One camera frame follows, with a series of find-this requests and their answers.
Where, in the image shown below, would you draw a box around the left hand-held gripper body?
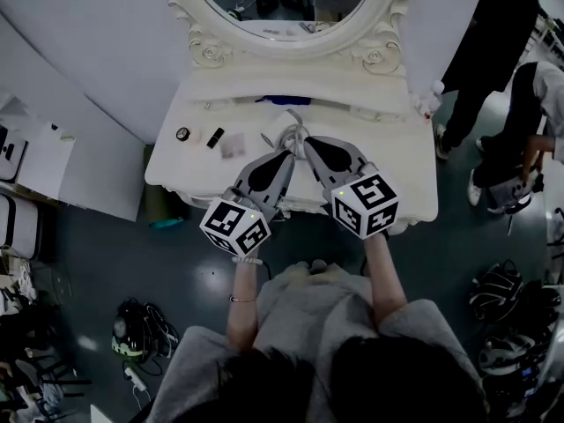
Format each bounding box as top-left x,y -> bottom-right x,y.
198,149 -> 296,257

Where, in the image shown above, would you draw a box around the white-framed oval mirror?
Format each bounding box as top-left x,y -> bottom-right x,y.
166,0 -> 414,78

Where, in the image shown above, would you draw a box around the helmet with black cables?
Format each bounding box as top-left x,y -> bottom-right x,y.
111,296 -> 181,366

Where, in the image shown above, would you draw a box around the person's grey clothing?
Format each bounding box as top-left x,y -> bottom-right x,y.
146,260 -> 488,423

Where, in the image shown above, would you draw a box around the pile of black headsets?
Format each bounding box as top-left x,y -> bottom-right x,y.
467,258 -> 564,418

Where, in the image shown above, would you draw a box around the white appliance with black trim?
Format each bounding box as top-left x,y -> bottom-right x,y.
0,193 -> 44,260

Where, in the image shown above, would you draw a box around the small clear packet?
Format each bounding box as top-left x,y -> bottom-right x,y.
219,132 -> 247,160

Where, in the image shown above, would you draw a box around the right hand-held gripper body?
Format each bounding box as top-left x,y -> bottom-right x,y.
303,135 -> 400,241

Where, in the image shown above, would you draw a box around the dark green bin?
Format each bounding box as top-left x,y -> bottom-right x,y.
144,183 -> 186,231

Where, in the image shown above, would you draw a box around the small white bottles with red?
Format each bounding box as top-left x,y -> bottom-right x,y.
410,79 -> 445,121

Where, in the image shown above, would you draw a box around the person's left forearm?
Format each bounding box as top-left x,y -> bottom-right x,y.
226,257 -> 262,353

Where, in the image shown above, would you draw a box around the blue cloth item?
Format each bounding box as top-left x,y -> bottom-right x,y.
255,94 -> 313,107

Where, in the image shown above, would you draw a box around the person's right forearm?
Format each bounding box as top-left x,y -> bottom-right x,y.
362,231 -> 407,326

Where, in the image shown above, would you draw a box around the white dressing table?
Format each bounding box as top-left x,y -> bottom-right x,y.
144,66 -> 440,237

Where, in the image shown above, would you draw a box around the white power strip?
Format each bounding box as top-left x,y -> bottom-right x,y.
123,367 -> 150,394

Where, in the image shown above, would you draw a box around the black lipstick tube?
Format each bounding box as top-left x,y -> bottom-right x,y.
205,127 -> 226,150

